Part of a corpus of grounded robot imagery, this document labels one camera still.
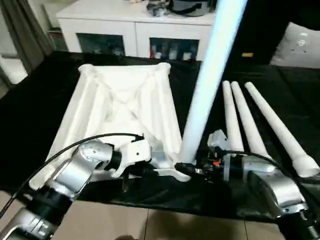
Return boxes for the black cabinet with yellow label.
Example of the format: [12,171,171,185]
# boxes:
[212,0,292,66]

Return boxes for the black tangled bundle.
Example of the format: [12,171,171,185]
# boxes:
[146,2,171,17]

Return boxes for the grey bag with black strap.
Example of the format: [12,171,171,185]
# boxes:
[171,0,210,17]

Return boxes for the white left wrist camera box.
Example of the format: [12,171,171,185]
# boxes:
[113,138,154,180]

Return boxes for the white plastic table top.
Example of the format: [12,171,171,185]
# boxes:
[28,62,191,190]

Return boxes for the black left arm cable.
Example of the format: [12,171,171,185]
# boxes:
[0,133,146,221]

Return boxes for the white plastic table leg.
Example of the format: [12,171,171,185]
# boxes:
[178,0,250,165]
[221,80,245,152]
[230,81,273,161]
[244,81,320,179]

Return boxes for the light grey cushion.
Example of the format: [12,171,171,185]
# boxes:
[269,21,320,68]

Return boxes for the white sideboard with glass doors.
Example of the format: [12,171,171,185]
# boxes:
[56,3,217,61]

